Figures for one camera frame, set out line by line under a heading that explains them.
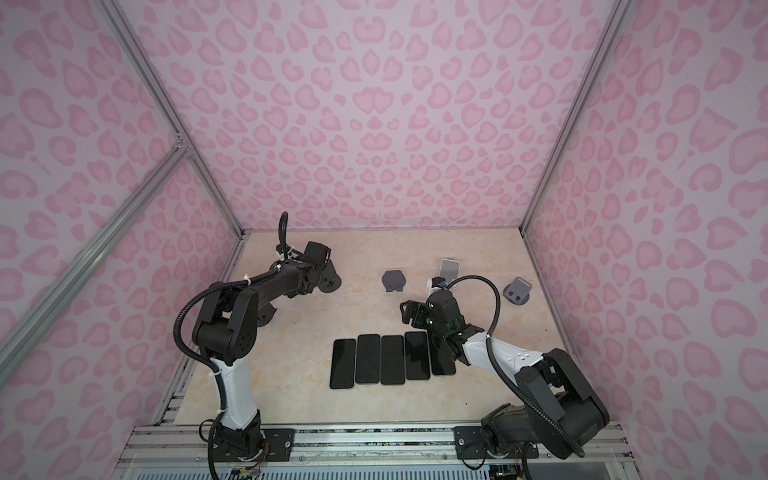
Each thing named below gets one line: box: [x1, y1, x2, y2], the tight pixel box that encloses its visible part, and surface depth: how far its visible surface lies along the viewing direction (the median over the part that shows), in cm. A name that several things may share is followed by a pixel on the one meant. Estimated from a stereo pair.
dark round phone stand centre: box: [382, 270, 406, 292], surface depth 106 cm
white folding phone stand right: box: [439, 258, 461, 288], surface depth 103 cm
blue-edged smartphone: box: [355, 334, 380, 384], surface depth 90 cm
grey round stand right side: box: [503, 277, 532, 306], surface depth 99 cm
